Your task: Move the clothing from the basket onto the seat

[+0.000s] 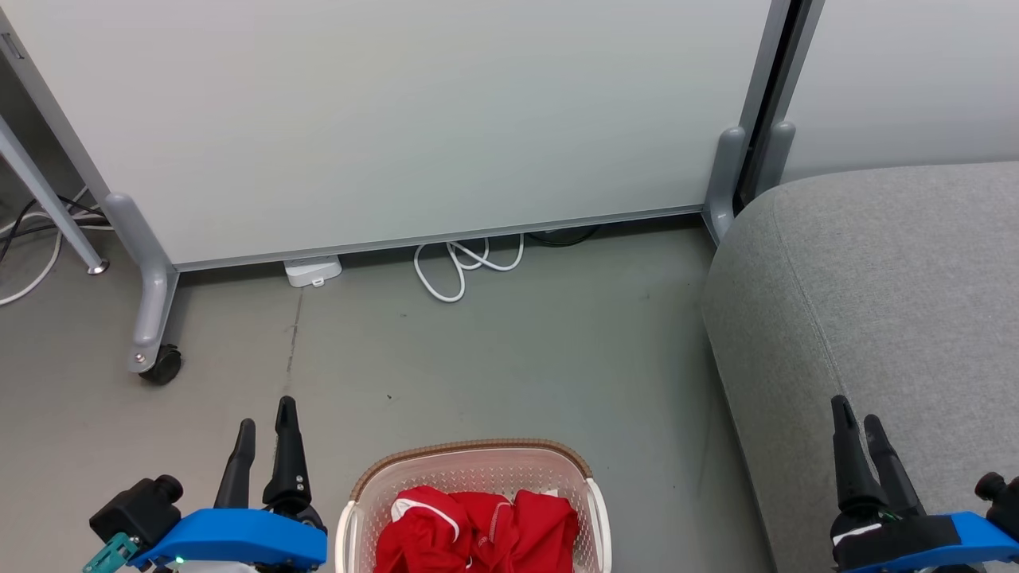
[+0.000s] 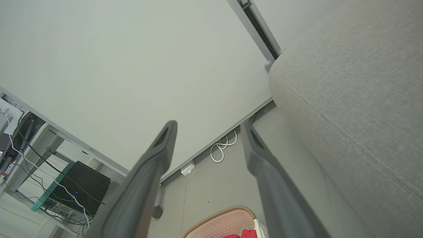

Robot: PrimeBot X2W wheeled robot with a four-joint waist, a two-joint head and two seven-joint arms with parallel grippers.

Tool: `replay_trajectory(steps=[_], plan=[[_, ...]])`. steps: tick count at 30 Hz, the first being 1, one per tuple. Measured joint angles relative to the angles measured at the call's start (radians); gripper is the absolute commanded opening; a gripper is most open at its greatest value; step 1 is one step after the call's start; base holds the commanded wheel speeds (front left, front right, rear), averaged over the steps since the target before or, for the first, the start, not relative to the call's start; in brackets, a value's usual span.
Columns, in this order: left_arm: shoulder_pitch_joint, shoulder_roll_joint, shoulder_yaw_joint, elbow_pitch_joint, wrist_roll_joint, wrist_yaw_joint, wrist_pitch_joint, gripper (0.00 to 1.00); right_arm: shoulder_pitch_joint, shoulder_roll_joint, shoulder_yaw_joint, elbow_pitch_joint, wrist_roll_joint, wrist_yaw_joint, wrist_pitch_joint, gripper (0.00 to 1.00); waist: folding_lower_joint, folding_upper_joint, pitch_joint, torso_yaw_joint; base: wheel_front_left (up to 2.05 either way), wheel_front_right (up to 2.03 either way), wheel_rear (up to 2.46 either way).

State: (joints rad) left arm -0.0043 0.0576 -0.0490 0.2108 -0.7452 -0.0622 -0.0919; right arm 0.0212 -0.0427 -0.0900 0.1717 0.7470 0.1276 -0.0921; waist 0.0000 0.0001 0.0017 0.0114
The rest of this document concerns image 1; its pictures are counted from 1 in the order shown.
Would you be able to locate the red garment with white trim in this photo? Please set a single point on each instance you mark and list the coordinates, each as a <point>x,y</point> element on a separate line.
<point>418,533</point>

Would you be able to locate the white partition panel grey frame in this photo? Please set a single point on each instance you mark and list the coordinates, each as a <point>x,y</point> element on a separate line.
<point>398,119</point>

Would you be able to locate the plain red garment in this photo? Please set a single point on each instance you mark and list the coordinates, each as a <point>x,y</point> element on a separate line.
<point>537,533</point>

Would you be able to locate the narrow white partition panel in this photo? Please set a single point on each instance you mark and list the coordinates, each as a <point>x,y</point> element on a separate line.
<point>899,79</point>

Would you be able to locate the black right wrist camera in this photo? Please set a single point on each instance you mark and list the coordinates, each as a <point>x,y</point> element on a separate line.
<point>1001,497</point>

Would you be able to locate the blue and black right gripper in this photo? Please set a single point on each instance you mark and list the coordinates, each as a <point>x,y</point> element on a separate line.
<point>915,545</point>

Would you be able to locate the grey metal table leg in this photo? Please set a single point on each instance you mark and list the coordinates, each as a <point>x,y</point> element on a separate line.
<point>48,203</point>

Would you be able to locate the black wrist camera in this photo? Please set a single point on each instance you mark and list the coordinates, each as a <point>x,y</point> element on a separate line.
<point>1001,497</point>
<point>135,513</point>

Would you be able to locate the blue and white left gripper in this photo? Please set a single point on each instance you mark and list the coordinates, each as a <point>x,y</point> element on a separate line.
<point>239,537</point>

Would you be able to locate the teal camera connector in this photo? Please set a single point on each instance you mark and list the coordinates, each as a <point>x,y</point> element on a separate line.
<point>111,555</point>

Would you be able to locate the black caster wheel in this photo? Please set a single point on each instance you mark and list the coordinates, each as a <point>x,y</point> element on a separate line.
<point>163,366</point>

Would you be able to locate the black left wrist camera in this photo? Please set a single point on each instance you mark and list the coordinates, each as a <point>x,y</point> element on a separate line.
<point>135,513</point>

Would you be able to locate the white plastic laundry basket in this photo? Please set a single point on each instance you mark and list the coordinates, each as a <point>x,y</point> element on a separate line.
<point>478,465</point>

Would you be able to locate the grey fabric sofa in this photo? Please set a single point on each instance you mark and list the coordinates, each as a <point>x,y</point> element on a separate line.
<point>876,318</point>

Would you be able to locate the white power adapter box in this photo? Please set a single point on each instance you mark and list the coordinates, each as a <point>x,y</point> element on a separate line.
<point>312,270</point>

